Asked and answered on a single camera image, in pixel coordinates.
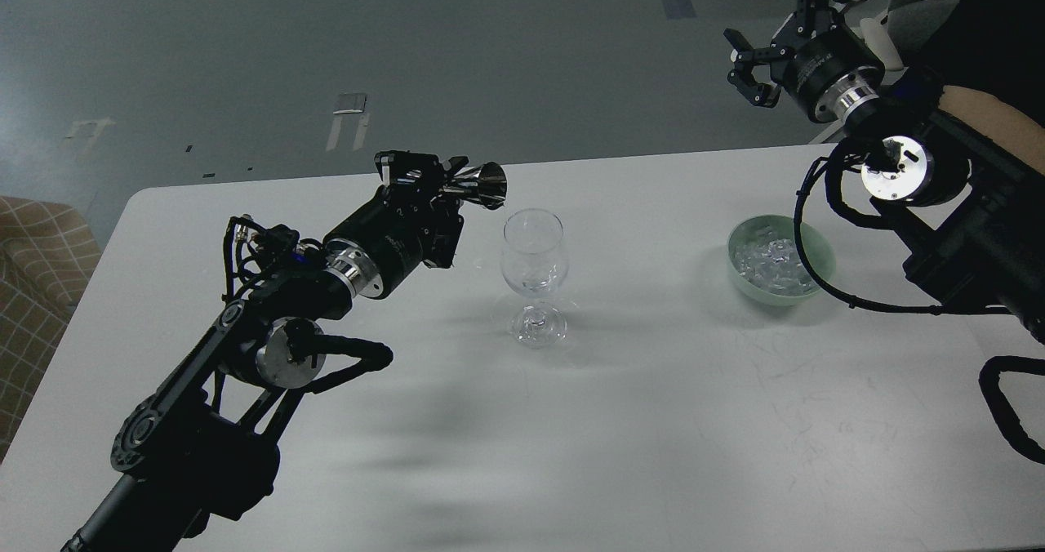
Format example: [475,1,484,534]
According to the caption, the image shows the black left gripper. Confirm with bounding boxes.
[323,150,468,300]

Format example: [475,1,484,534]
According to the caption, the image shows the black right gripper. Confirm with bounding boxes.
[723,0,885,123]

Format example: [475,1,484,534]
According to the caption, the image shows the steel cocktail jigger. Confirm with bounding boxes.
[407,155,508,210]

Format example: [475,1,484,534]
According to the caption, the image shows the clear ice cubes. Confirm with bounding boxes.
[729,237,818,296]

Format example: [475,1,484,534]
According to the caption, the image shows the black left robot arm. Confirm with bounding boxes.
[64,151,506,551]

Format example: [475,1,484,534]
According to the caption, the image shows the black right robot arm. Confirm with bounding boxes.
[724,0,1043,341]

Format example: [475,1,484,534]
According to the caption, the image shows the clear wine glass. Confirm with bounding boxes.
[500,208,570,349]

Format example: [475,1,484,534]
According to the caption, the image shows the seated person black shirt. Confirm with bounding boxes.
[892,0,1044,175]

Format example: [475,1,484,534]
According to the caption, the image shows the green bowl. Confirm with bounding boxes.
[725,214,836,308]

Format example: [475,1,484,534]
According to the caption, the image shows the beige checkered sofa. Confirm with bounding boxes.
[1,196,101,456]

